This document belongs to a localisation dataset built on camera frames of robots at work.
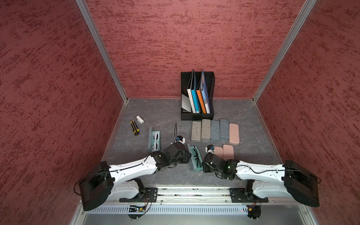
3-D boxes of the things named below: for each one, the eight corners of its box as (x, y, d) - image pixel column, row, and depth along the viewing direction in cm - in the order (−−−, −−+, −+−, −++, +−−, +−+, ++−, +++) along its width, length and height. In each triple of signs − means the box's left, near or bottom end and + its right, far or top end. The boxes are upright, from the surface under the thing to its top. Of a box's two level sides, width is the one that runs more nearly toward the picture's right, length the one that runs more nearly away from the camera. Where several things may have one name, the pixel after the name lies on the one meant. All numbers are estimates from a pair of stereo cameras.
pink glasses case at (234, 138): (228, 143, 96) (230, 141, 94) (228, 124, 107) (230, 122, 104) (238, 145, 96) (239, 143, 93) (237, 126, 106) (238, 124, 103)
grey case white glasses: (149, 152, 92) (147, 147, 86) (151, 132, 102) (149, 126, 95) (160, 151, 92) (158, 146, 86) (160, 132, 102) (159, 126, 96)
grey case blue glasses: (219, 140, 98) (220, 138, 95) (220, 120, 109) (220, 117, 107) (228, 141, 97) (229, 139, 95) (227, 121, 108) (228, 119, 106)
